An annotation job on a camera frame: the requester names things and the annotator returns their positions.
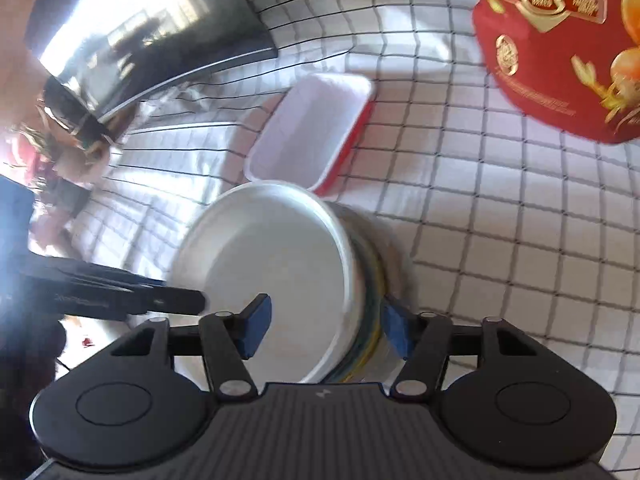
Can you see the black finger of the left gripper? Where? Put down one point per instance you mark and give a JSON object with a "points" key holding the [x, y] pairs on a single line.
{"points": [[111, 294]]}

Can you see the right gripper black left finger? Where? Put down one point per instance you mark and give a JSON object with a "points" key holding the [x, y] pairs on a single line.
{"points": [[224, 341]]}

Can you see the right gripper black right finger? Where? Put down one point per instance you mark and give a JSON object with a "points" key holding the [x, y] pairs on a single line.
{"points": [[426, 342]]}

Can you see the blue plate yellow rim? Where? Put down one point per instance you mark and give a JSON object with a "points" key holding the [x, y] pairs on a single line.
{"points": [[369, 334]]}

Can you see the stainless steel bowl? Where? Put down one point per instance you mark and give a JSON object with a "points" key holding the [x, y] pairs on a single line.
{"points": [[400, 278]]}

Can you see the large white plastic bowl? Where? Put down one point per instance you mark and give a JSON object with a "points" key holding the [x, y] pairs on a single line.
{"points": [[278, 239]]}

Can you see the white black checkered tablecloth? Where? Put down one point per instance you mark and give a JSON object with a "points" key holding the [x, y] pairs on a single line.
{"points": [[502, 215]]}

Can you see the white rectangular tray red rim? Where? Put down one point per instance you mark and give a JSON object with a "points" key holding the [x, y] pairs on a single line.
{"points": [[311, 131]]}

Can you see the grey metal appliance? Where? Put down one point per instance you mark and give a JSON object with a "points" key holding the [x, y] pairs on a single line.
{"points": [[111, 53]]}

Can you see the red snack bag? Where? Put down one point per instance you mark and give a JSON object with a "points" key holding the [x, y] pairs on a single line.
{"points": [[573, 64]]}

